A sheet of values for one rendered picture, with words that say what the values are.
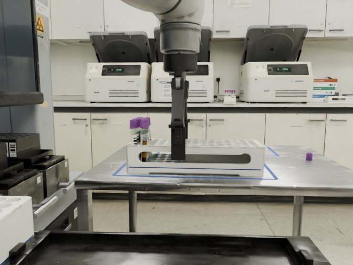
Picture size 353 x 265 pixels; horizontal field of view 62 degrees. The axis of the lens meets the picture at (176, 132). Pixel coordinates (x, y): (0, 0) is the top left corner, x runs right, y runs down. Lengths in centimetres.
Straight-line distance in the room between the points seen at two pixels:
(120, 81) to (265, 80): 125
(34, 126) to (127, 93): 177
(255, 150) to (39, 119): 62
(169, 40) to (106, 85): 209
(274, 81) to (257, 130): 45
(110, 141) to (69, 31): 114
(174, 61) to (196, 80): 197
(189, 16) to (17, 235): 49
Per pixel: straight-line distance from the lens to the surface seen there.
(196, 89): 260
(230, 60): 326
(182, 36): 64
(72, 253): 41
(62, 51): 353
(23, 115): 97
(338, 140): 291
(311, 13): 316
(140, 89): 262
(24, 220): 41
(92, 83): 274
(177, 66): 63
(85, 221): 66
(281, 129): 272
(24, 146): 86
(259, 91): 266
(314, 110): 285
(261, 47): 304
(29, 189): 74
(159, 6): 57
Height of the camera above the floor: 99
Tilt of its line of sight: 8 degrees down
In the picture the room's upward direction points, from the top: straight up
